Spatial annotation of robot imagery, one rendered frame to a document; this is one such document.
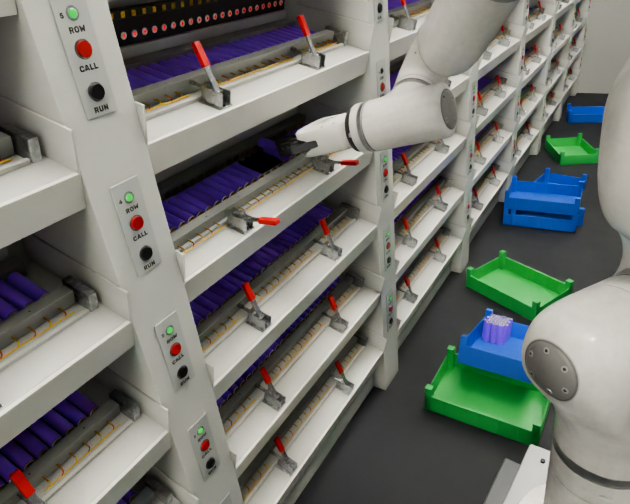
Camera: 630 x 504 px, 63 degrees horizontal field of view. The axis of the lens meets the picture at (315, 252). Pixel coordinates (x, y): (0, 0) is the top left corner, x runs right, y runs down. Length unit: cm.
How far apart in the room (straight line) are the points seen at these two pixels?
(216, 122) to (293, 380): 59
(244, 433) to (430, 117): 66
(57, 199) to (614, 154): 55
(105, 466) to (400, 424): 90
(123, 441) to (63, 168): 40
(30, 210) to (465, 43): 53
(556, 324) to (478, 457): 91
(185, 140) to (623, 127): 50
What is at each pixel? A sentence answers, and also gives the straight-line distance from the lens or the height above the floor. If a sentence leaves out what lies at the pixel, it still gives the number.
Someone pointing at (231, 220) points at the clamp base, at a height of 77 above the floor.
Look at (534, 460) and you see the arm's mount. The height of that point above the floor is 37.
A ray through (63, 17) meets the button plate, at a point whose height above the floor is 110.
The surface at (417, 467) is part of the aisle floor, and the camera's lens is 142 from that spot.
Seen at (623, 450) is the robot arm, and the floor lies 63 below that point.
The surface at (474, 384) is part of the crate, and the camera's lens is 162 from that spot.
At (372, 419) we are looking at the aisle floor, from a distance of 151.
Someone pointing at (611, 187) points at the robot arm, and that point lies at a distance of 56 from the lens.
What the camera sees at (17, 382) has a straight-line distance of 66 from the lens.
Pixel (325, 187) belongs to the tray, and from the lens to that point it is 102.
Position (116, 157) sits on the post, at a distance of 64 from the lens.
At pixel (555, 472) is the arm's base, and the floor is 53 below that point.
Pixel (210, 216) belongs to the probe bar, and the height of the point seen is 79.
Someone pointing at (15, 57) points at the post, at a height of 107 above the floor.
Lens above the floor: 113
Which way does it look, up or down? 29 degrees down
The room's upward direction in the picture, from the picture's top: 7 degrees counter-clockwise
